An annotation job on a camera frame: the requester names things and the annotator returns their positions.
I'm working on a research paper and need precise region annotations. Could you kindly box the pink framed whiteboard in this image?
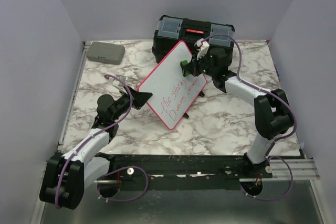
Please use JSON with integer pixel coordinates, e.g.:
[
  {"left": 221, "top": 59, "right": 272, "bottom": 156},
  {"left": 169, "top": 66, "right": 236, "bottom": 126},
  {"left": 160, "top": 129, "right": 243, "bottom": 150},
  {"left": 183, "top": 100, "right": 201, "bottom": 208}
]
[{"left": 138, "top": 41, "right": 206, "bottom": 130}]

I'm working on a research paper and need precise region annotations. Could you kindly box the aluminium frame rail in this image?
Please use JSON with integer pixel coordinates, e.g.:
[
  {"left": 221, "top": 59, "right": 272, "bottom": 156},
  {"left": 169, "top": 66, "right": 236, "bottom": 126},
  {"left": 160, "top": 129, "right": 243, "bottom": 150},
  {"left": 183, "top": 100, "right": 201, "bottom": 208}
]
[{"left": 270, "top": 159, "right": 320, "bottom": 181}]

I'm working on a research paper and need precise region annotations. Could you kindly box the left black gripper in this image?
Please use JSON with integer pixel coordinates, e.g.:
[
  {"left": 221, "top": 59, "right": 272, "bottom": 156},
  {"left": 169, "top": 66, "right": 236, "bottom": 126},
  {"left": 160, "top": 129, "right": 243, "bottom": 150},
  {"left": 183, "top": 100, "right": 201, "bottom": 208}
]
[{"left": 112, "top": 86, "right": 153, "bottom": 121}]

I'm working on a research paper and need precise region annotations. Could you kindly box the metal whiteboard stand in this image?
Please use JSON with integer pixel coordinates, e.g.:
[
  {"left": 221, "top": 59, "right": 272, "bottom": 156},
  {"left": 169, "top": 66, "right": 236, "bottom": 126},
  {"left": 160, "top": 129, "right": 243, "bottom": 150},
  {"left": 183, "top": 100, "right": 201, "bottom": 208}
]
[{"left": 183, "top": 91, "right": 207, "bottom": 120}]

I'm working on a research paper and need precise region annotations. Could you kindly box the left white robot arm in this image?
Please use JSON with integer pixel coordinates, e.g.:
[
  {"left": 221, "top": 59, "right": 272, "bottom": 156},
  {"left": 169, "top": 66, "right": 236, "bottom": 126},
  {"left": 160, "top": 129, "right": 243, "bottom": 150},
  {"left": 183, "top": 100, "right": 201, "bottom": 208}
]
[{"left": 39, "top": 87, "right": 153, "bottom": 209}]

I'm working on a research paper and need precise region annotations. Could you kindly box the purple cable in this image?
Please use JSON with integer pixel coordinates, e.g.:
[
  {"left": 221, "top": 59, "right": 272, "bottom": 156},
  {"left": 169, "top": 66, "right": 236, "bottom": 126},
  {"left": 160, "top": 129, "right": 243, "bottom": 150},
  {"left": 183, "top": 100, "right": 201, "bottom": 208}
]
[
  {"left": 54, "top": 74, "right": 149, "bottom": 210},
  {"left": 201, "top": 34, "right": 299, "bottom": 201}
]

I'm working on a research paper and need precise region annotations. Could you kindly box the green whiteboard eraser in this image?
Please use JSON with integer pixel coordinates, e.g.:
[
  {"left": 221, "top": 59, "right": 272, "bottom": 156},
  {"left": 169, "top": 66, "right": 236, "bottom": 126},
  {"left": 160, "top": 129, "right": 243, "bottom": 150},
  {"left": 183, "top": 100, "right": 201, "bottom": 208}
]
[{"left": 180, "top": 60, "right": 192, "bottom": 77}]

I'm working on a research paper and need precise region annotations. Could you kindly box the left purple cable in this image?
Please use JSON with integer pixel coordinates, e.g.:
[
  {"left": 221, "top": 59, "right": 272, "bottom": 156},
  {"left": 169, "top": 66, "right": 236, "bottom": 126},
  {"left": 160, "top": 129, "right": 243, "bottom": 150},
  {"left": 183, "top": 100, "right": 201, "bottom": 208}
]
[{"left": 54, "top": 74, "right": 149, "bottom": 210}]

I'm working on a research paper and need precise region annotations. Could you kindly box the grey plastic case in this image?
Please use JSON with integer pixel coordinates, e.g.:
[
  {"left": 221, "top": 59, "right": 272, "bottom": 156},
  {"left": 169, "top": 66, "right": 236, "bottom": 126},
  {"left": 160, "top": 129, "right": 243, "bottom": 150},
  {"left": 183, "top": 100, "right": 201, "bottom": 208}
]
[{"left": 86, "top": 41, "right": 125, "bottom": 65}]

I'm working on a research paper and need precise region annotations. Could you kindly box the black plastic toolbox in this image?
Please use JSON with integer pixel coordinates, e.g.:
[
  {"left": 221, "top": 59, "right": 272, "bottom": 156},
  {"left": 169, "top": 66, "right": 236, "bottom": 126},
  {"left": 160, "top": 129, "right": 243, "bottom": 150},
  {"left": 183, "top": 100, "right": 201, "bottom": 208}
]
[{"left": 152, "top": 15, "right": 235, "bottom": 63}]

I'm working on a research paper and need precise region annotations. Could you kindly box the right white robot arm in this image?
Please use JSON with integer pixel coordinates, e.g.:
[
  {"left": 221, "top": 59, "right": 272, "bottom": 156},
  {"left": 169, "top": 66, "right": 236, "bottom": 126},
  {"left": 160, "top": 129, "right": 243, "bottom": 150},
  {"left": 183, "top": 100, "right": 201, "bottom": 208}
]
[{"left": 180, "top": 47, "right": 294, "bottom": 178}]

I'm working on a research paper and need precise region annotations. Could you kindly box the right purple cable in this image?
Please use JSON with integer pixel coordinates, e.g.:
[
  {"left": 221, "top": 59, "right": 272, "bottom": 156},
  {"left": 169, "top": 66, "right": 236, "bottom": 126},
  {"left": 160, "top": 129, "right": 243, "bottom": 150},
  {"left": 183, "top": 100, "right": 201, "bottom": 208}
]
[{"left": 201, "top": 34, "right": 299, "bottom": 201}]

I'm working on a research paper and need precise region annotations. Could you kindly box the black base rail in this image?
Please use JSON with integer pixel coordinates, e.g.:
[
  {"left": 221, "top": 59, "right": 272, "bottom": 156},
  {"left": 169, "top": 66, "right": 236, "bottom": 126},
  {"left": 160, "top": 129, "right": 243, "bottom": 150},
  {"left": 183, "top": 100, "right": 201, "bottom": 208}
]
[{"left": 97, "top": 153, "right": 272, "bottom": 197}]

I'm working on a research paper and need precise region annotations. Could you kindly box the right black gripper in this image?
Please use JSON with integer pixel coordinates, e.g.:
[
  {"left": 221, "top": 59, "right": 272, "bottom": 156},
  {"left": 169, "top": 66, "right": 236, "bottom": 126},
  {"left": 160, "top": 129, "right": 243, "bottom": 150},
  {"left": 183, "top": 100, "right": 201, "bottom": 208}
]
[{"left": 183, "top": 52, "right": 216, "bottom": 78}]

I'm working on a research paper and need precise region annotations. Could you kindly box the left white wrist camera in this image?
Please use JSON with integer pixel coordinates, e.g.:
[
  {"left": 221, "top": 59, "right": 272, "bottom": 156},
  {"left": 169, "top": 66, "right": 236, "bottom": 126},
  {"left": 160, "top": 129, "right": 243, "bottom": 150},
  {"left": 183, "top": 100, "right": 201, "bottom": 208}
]
[{"left": 112, "top": 75, "right": 126, "bottom": 93}]

